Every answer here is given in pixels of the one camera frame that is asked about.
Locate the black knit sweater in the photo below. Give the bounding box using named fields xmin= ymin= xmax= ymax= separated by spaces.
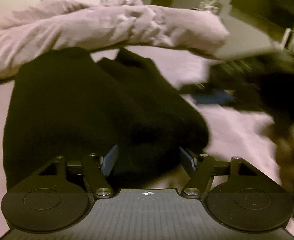
xmin=3 ymin=48 xmax=209 ymax=189

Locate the purple duvet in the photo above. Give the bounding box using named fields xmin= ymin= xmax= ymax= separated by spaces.
xmin=0 ymin=0 xmax=229 ymax=81

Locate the bouquet on bedside table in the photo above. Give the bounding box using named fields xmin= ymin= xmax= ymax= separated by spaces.
xmin=199 ymin=0 xmax=222 ymax=15

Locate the purple bed sheet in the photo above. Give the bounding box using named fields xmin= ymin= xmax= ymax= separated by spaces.
xmin=0 ymin=45 xmax=294 ymax=240

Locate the wall mounted television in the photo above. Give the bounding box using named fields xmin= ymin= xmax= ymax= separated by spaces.
xmin=230 ymin=0 xmax=294 ymax=29

